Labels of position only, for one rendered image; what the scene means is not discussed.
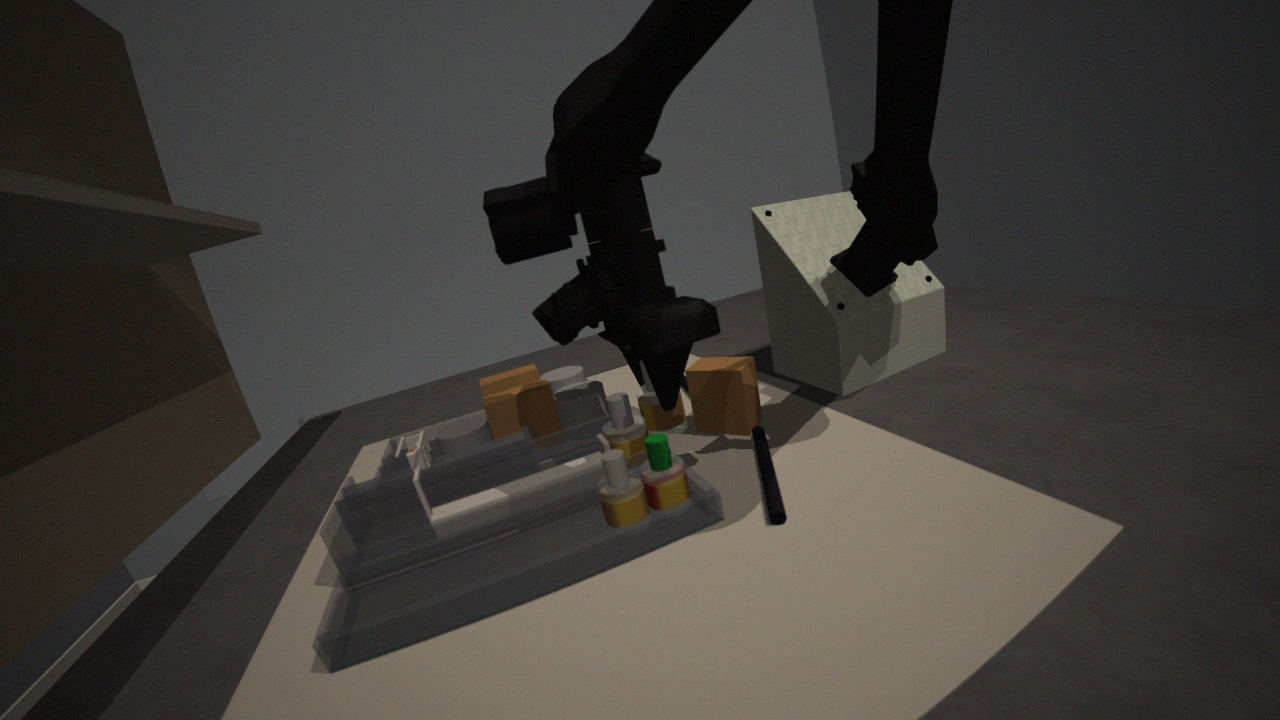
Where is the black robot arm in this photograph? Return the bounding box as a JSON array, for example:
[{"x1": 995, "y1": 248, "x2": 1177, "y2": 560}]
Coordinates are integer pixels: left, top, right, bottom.
[{"x1": 483, "y1": 0, "x2": 954, "y2": 345}]

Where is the yellow and red jar with green cap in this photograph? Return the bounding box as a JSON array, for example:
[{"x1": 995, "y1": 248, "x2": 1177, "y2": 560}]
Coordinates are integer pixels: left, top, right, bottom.
[{"x1": 640, "y1": 434, "x2": 690, "y2": 512}]

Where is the yellow jar with white cap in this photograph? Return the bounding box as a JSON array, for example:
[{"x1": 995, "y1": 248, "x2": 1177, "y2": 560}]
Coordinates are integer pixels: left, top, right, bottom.
[{"x1": 596, "y1": 448, "x2": 652, "y2": 530}]

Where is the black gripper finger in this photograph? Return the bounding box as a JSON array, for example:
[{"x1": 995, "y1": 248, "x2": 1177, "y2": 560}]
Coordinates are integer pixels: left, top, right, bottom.
[
  {"x1": 622, "y1": 343, "x2": 692, "y2": 411},
  {"x1": 598, "y1": 331, "x2": 645, "y2": 387}
]

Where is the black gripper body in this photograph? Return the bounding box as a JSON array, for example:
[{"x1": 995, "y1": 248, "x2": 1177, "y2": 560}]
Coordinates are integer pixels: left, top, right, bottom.
[{"x1": 586, "y1": 229, "x2": 721, "y2": 357}]

